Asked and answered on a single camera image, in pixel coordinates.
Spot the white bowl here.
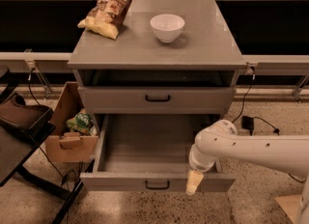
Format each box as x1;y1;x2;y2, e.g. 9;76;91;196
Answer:
150;14;185;42

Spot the grey drawer cabinet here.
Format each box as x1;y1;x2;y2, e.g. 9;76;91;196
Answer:
67;0;247;123

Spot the green snack bag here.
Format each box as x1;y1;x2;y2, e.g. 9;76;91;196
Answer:
66;109;97;136

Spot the cardboard box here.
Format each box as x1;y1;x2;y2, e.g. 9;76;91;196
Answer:
44;82;98;162

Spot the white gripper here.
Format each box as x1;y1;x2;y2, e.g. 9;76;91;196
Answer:
186;145;215;195

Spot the wooden board corner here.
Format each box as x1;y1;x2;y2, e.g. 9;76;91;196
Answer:
275;195;301;224

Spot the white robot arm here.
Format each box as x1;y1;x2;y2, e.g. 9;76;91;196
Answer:
186;120;309;224

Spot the black cable left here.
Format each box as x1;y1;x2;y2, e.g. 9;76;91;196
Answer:
27;68;78;224

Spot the grey top drawer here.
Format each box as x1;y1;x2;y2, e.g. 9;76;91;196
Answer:
78;87;235;115

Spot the grey drawer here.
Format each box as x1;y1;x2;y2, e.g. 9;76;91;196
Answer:
78;87;235;115
79;113;237;193

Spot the brown yellow chip bag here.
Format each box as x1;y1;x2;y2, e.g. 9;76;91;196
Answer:
77;0;132;40

